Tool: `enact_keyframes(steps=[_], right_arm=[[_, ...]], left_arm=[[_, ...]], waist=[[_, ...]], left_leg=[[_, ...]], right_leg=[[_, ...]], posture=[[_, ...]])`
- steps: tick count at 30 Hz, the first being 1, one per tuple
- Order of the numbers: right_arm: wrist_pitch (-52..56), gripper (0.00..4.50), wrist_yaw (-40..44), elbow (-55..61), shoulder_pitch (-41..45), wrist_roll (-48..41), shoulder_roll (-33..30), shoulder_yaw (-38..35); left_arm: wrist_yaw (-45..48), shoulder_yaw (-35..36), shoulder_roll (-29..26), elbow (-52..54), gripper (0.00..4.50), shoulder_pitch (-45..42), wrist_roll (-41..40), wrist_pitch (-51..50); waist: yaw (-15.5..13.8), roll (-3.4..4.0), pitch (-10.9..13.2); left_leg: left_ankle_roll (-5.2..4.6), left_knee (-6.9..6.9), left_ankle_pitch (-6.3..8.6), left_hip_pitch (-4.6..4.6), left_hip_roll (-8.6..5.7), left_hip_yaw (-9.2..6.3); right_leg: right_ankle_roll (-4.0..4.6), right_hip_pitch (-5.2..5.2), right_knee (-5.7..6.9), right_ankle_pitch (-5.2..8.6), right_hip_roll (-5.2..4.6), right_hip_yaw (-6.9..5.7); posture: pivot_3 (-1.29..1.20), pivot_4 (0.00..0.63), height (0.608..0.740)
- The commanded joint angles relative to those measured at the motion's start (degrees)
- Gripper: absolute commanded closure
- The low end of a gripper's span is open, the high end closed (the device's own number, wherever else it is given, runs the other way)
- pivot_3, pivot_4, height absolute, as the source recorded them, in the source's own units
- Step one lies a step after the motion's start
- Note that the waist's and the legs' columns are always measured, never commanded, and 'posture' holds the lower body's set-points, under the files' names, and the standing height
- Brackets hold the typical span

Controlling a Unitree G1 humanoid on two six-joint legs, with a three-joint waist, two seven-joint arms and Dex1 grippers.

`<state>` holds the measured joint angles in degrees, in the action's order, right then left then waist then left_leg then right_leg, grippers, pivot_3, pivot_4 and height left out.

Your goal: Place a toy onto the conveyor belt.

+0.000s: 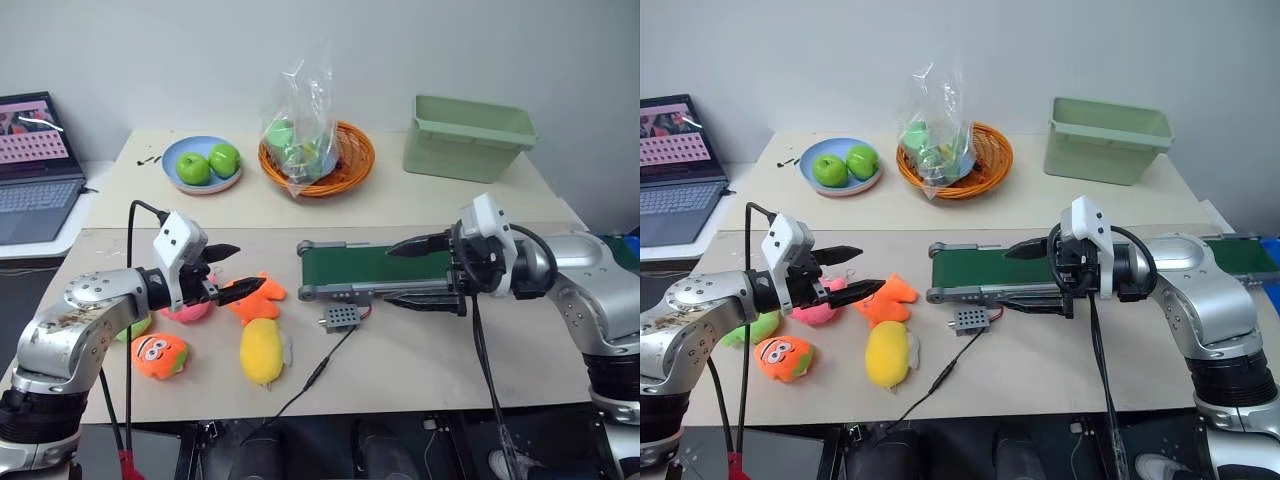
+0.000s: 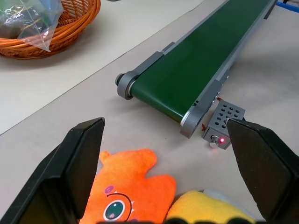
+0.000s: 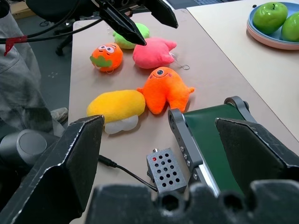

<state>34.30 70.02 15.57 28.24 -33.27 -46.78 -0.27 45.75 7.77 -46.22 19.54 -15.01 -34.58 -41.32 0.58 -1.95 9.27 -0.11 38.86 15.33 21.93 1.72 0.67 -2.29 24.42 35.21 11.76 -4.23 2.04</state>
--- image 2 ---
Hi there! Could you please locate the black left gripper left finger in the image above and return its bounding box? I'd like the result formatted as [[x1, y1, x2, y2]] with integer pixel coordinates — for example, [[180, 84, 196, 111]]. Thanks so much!
[[0, 117, 106, 224]]

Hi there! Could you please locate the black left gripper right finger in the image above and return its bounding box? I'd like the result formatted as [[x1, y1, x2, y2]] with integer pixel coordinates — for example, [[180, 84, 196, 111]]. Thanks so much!
[[226, 118, 299, 222]]

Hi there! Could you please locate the green conveyor belt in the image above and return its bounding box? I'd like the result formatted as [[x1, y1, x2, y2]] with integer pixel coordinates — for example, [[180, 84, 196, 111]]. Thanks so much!
[[115, 0, 279, 140]]

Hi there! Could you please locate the grey perforated control box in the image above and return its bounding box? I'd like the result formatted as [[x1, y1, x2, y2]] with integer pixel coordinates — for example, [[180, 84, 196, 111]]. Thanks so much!
[[202, 98, 246, 150]]

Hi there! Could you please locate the orange plush monster toy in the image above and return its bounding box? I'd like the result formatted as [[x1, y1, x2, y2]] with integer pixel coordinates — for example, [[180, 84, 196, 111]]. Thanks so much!
[[78, 148, 177, 224]]

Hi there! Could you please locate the yellow plush toy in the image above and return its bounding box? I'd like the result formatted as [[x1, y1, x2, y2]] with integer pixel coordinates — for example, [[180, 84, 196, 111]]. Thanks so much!
[[166, 189, 257, 224]]

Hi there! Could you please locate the orange wicker basket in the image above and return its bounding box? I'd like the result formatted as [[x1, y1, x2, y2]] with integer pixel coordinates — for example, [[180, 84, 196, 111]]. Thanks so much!
[[0, 0, 101, 60]]

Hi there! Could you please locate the clear plastic bag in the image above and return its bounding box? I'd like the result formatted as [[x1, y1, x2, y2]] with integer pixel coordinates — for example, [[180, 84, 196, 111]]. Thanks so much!
[[0, 0, 64, 53]]

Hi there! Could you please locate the blue cable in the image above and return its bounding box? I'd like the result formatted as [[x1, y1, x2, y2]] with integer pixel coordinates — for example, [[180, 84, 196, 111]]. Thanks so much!
[[276, 0, 299, 13]]

